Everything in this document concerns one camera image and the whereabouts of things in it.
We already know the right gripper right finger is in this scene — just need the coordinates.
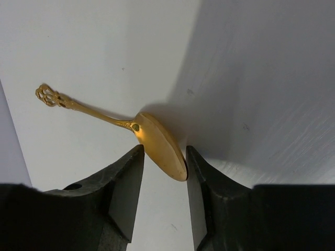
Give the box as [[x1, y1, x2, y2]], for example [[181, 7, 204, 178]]
[[186, 146, 334, 250]]

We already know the gold spoon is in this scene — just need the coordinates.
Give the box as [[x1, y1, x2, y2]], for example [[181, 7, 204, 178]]
[[35, 83, 188, 181]]

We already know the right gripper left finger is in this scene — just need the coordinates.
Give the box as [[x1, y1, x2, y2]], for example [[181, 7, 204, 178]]
[[1, 145, 144, 250]]

